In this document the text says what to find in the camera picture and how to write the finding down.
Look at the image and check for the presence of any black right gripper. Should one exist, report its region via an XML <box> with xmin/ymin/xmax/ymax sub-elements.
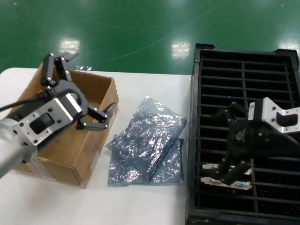
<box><xmin>209</xmin><ymin>101</ymin><xmax>300</xmax><ymax>186</ymax></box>

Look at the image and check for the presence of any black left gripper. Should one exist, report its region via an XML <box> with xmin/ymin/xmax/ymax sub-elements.
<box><xmin>40</xmin><ymin>52</ymin><xmax>118</xmax><ymax>132</ymax></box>

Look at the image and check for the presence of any graphics card with silver bracket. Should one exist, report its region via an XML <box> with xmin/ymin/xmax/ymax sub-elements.
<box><xmin>202</xmin><ymin>163</ymin><xmax>253</xmax><ymax>175</ymax></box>

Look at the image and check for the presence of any translucent grey antistatic bag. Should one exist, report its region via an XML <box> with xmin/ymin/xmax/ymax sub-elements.
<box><xmin>105</xmin><ymin>95</ymin><xmax>188</xmax><ymax>181</ymax></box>

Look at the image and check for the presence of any graphics card with blue port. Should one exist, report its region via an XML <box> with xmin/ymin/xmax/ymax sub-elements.
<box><xmin>201</xmin><ymin>177</ymin><xmax>253</xmax><ymax>192</ymax></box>

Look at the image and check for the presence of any brown cardboard box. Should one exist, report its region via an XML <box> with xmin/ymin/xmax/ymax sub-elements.
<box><xmin>7</xmin><ymin>65</ymin><xmax>120</xmax><ymax>189</ymax></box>

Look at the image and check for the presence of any black slotted plastic container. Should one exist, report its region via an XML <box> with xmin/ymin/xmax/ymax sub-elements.
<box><xmin>186</xmin><ymin>43</ymin><xmax>300</xmax><ymax>225</ymax></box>

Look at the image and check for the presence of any flat crinkled antistatic bag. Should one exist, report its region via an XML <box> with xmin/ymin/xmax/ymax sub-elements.
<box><xmin>107</xmin><ymin>135</ymin><xmax>185</xmax><ymax>187</ymax></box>

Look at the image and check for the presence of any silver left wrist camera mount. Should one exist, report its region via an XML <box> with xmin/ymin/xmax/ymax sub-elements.
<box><xmin>18</xmin><ymin>92</ymin><xmax>83</xmax><ymax>146</ymax></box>

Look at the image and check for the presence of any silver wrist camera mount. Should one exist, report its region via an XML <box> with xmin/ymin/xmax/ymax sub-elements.
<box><xmin>18</xmin><ymin>92</ymin><xmax>83</xmax><ymax>146</ymax></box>
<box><xmin>248</xmin><ymin>97</ymin><xmax>300</xmax><ymax>135</ymax></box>

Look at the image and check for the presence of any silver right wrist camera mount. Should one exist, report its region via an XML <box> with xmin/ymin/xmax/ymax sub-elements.
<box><xmin>248</xmin><ymin>97</ymin><xmax>300</xmax><ymax>135</ymax></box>

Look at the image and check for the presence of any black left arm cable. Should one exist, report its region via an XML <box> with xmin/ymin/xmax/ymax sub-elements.
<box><xmin>0</xmin><ymin>90</ymin><xmax>57</xmax><ymax>112</ymax></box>

